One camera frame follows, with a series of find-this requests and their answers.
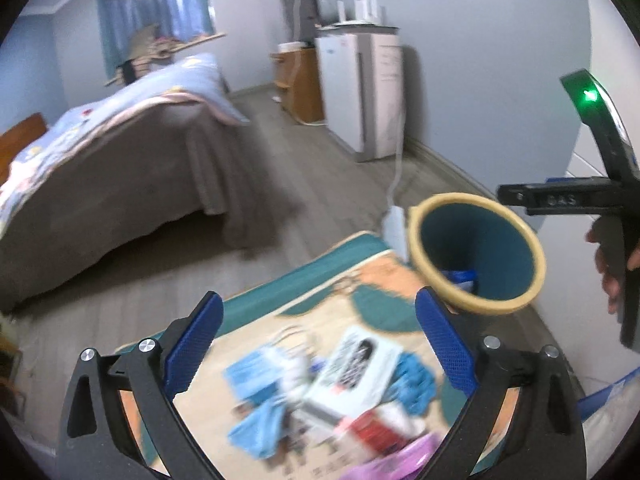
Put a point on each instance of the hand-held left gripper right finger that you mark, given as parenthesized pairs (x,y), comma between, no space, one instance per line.
(445,340)

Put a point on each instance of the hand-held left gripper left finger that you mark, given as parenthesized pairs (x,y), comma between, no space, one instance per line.
(200,340)

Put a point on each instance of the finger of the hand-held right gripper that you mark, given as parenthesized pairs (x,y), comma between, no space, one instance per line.
(550,199)

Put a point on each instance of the blue glove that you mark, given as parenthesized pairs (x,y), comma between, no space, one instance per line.
(412,385)

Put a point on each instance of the blue face mask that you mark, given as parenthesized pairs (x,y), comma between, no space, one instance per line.
(260,427)
(255,375)

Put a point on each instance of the teal bin with yellow rim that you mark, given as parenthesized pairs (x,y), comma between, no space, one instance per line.
(475,240)

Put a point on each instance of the white and green carton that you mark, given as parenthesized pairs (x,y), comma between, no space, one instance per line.
(355,370)

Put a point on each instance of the red and white packet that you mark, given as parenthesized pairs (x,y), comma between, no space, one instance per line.
(380,432)

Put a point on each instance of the pink wrapper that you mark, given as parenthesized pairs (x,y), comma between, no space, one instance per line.
(395,462)

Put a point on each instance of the person's right hand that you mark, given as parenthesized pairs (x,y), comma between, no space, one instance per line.
(607,280)

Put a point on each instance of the blue and white package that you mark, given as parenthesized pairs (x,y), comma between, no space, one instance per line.
(460,280)

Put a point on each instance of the patterned teal and beige mat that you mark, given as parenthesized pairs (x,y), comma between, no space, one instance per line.
(300,290)

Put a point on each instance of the white power strip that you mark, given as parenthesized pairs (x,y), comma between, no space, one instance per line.
(395,230)

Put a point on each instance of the bed with brown skirt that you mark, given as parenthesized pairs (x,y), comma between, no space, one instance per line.
(125,185)

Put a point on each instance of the blue and white cloth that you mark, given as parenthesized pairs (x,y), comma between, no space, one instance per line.
(610,425)

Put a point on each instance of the white air purifier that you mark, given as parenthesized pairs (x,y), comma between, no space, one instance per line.
(350,90)

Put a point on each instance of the blue printed quilt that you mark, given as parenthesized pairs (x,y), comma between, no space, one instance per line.
(125,105)

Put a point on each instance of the white router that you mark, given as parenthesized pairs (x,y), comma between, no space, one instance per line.
(365,12)

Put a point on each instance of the wooden cabinet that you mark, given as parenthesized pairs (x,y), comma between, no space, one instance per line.
(305,85)

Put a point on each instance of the wooden window sill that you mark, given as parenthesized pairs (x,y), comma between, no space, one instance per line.
(200,40)

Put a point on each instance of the small white box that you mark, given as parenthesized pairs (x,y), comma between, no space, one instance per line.
(289,47)

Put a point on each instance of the cardboard piece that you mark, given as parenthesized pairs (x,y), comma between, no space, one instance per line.
(147,42)

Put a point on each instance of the flat screen television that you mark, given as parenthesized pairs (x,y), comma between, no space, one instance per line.
(300,5)

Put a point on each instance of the blue curtain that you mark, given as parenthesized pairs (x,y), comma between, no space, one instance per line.
(150,10)

